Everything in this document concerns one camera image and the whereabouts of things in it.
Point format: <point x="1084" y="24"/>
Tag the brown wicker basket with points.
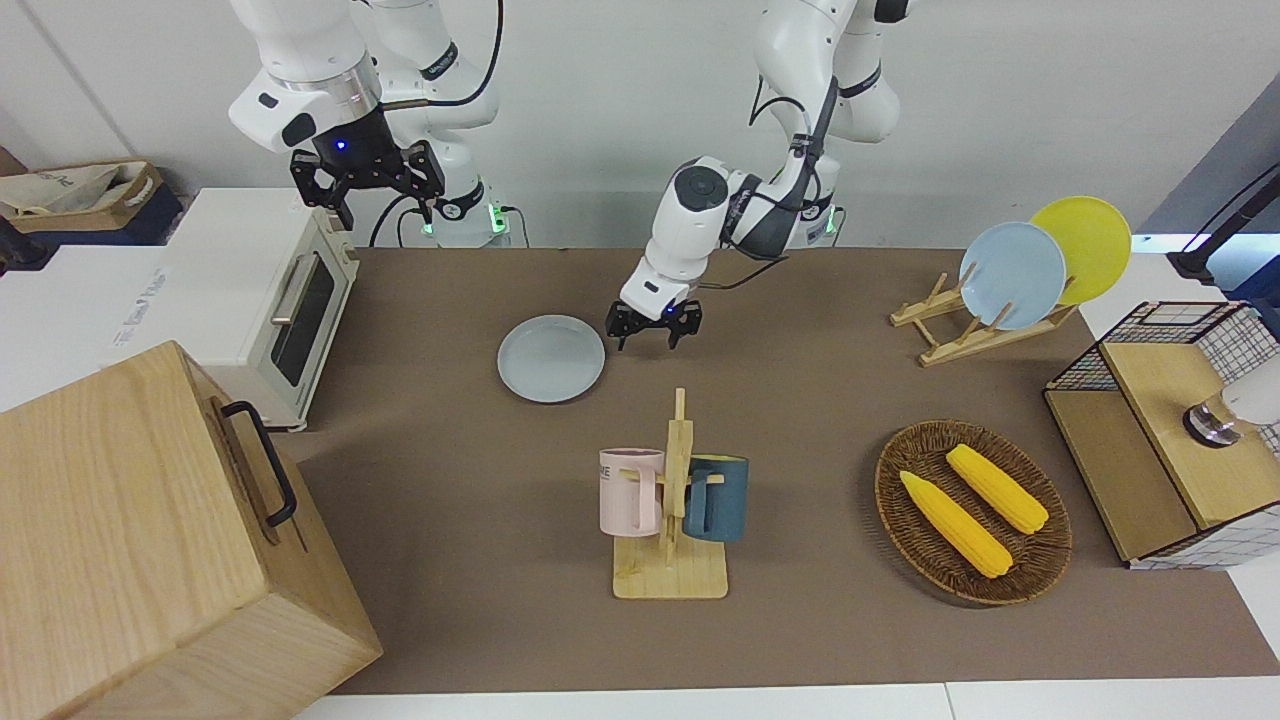
<point x="920" y="540"/>

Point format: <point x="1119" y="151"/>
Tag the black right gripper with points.
<point x="360" y="165"/>

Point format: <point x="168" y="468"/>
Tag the yellow plate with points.
<point x="1090" y="245"/>

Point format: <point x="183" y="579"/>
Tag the brown table mat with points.
<point x="480" y="450"/>

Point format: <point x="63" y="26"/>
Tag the wooden mug tree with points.
<point x="672" y="570"/>

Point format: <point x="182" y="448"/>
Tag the white toaster oven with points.
<point x="250" y="300"/>

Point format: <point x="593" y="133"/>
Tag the dark blue mug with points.
<point x="722" y="500"/>

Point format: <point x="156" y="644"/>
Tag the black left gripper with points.
<point x="655" y="315"/>

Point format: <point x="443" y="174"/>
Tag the large wooden box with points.
<point x="130" y="550"/>

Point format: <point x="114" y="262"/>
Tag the beige cloth bag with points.
<point x="65" y="188"/>

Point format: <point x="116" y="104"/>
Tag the cardboard box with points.
<point x="130" y="200"/>

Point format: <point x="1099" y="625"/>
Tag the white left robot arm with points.
<point x="690" y="220"/>

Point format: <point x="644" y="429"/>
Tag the wooden plate rack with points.
<point x="960" y="335"/>

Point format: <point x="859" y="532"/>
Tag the light blue plate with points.
<point x="1013" y="275"/>

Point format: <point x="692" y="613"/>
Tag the yellow corn cob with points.
<point x="955" y="525"/>
<point x="997" y="488"/>

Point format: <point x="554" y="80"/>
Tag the gray plate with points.
<point x="551" y="360"/>

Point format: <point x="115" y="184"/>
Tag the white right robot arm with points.
<point x="300" y="40"/>

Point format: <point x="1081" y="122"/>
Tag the pink mug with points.
<point x="628" y="495"/>

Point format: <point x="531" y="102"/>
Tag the black stand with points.
<point x="1215" y="245"/>

